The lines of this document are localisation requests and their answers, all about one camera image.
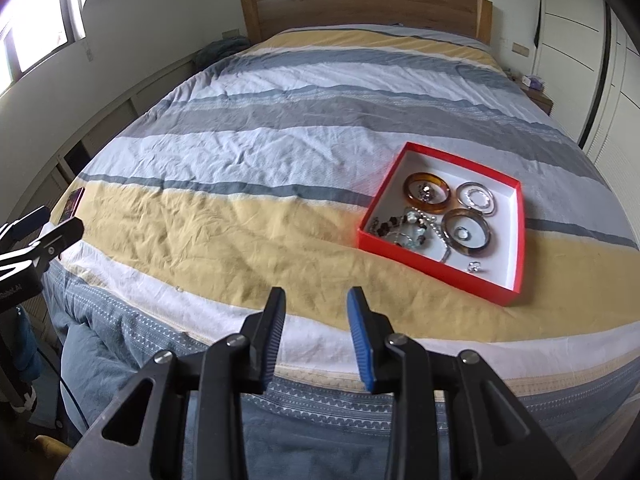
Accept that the blue gloved hand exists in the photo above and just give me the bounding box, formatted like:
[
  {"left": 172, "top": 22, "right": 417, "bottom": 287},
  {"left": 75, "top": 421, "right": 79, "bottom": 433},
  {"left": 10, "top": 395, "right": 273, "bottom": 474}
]
[{"left": 12, "top": 306, "right": 42, "bottom": 382}]

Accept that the small silver earring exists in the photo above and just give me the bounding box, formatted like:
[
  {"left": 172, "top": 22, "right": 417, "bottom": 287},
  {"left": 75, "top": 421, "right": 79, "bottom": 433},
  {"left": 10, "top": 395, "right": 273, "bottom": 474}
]
[{"left": 420, "top": 184, "right": 436, "bottom": 203}]

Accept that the red black phone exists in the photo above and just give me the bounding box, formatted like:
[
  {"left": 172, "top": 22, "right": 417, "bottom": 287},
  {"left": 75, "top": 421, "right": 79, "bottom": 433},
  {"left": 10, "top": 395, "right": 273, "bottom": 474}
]
[{"left": 58, "top": 188, "right": 85, "bottom": 223}]

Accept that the purple tissue box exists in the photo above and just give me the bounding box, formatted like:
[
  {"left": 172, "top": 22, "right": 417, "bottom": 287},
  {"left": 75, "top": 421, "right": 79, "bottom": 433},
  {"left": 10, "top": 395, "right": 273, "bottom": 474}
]
[{"left": 521, "top": 75, "right": 544, "bottom": 91}]

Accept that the dark beaded bracelet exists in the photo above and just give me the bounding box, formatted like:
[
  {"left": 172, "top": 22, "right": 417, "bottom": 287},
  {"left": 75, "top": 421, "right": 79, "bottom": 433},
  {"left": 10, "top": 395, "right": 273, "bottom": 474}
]
[{"left": 368, "top": 206, "right": 433, "bottom": 252}]

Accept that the dark clothes pile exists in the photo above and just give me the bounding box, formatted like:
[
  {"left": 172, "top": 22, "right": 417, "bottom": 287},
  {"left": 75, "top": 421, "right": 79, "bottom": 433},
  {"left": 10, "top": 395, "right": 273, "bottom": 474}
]
[{"left": 193, "top": 36, "right": 252, "bottom": 72}]

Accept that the amber resin bangle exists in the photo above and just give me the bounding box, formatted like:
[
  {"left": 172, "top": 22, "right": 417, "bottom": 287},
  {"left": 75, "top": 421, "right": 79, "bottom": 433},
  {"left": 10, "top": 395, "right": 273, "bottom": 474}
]
[{"left": 402, "top": 172, "right": 451, "bottom": 214}]

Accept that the wooden headboard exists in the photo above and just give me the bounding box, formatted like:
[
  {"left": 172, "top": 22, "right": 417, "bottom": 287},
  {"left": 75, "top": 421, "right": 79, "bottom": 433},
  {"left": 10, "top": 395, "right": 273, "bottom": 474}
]
[{"left": 240, "top": 0, "right": 492, "bottom": 44}]

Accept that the white wardrobe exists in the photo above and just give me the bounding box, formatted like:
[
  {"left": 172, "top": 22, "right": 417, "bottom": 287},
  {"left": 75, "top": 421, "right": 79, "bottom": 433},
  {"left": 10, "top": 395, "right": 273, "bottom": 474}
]
[{"left": 534, "top": 0, "right": 639, "bottom": 230}]

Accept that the red jewelry box tray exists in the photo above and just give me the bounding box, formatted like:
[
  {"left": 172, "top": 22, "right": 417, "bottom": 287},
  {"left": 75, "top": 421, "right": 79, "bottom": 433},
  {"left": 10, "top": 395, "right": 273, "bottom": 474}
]
[{"left": 357, "top": 143, "right": 525, "bottom": 306}]

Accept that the twisted silver bangle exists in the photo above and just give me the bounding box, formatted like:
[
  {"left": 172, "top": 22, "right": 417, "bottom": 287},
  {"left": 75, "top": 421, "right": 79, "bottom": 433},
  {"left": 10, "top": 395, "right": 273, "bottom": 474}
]
[{"left": 466, "top": 186, "right": 495, "bottom": 214}]

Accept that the dark tortoiseshell bangle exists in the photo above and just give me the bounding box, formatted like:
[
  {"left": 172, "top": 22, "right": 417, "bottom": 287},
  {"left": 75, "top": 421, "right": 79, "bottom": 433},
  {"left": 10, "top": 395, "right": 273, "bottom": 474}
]
[{"left": 440, "top": 208, "right": 492, "bottom": 256}]

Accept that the silver chain necklace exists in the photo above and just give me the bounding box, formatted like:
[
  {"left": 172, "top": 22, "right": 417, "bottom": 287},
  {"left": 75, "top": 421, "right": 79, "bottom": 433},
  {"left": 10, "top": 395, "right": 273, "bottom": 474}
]
[{"left": 416, "top": 209, "right": 454, "bottom": 265}]

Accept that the striped bed duvet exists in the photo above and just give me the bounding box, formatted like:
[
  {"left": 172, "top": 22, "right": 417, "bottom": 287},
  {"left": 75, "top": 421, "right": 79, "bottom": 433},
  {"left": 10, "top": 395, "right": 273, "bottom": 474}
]
[{"left": 44, "top": 25, "right": 639, "bottom": 479}]

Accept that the wooden nightstand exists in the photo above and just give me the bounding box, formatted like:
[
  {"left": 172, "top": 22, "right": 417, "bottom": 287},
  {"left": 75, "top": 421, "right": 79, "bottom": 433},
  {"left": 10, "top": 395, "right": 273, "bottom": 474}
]
[{"left": 518, "top": 82, "right": 553, "bottom": 116}]

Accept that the thin silver bangle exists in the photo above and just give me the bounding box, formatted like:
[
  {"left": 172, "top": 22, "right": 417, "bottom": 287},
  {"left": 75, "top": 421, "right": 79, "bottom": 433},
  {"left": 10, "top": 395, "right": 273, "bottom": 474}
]
[{"left": 456, "top": 181, "right": 497, "bottom": 216}]

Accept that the window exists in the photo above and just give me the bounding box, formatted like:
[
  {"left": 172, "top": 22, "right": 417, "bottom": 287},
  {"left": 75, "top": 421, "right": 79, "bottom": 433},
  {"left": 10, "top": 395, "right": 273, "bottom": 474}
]
[{"left": 1, "top": 0, "right": 87, "bottom": 91}]

